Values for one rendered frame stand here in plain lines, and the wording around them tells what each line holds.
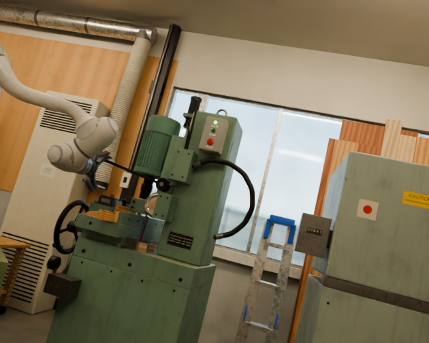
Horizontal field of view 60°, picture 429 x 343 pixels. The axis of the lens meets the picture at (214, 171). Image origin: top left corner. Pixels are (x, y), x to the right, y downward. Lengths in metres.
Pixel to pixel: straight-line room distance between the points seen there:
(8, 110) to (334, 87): 3.06
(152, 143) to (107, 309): 0.79
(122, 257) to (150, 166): 0.47
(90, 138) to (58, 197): 1.81
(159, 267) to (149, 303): 0.16
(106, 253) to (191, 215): 0.41
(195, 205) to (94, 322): 0.66
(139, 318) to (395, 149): 2.31
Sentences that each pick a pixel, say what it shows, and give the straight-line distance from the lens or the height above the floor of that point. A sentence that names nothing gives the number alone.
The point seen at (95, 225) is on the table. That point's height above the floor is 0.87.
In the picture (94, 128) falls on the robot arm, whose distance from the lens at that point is 1.54.
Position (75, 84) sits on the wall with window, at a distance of 3.91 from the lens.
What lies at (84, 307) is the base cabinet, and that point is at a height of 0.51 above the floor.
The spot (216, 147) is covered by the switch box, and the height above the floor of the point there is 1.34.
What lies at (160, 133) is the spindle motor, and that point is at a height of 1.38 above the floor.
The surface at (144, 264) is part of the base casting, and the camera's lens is 1.70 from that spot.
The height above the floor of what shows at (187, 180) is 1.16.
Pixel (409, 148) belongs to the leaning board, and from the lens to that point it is 3.28.
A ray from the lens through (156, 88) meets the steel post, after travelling 3.48.
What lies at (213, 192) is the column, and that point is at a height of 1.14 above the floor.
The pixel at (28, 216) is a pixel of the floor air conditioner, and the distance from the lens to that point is 3.45.
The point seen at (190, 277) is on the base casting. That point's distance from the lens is 1.63.
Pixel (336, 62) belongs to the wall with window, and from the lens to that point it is 3.51.
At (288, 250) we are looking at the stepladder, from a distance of 2.41.
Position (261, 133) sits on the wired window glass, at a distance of 3.32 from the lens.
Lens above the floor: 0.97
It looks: 9 degrees up
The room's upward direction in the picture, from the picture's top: 14 degrees clockwise
